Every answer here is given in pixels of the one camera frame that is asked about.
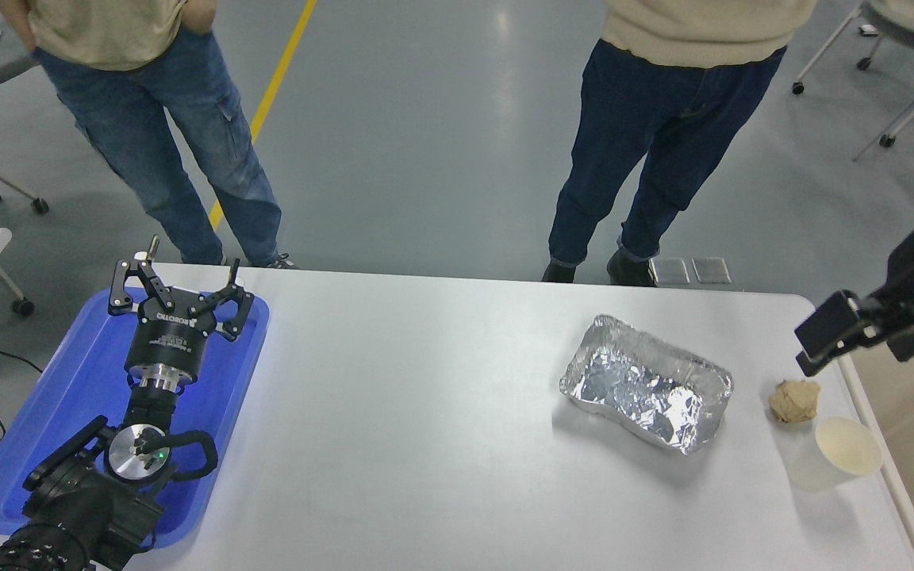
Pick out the white paper cup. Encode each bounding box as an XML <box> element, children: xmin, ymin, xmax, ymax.
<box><xmin>788</xmin><ymin>417</ymin><xmax>885</xmax><ymax>492</ymax></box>

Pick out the person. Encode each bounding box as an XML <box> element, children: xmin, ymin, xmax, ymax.
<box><xmin>541</xmin><ymin>0</ymin><xmax>819</xmax><ymax>288</ymax></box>
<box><xmin>0</xmin><ymin>0</ymin><xmax>299</xmax><ymax>270</ymax></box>

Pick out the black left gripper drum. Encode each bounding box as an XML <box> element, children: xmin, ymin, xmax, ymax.
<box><xmin>124</xmin><ymin>289</ymin><xmax>220</xmax><ymax>381</ymax></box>

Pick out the blue plastic tray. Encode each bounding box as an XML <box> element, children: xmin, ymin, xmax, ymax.
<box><xmin>0</xmin><ymin>287</ymin><xmax>272</xmax><ymax>550</ymax></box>

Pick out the crumpled tan paper ball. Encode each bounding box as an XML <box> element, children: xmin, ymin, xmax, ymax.
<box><xmin>768</xmin><ymin>379</ymin><xmax>821</xmax><ymax>424</ymax></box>

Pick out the crumpled silver foil tray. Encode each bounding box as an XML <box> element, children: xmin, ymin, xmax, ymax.
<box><xmin>559</xmin><ymin>314</ymin><xmax>735</xmax><ymax>455</ymax></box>

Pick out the silver foot pedal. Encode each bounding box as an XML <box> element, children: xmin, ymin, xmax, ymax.
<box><xmin>651</xmin><ymin>258</ymin><xmax>691</xmax><ymax>287</ymax></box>
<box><xmin>691</xmin><ymin>258</ymin><xmax>733</xmax><ymax>286</ymax></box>

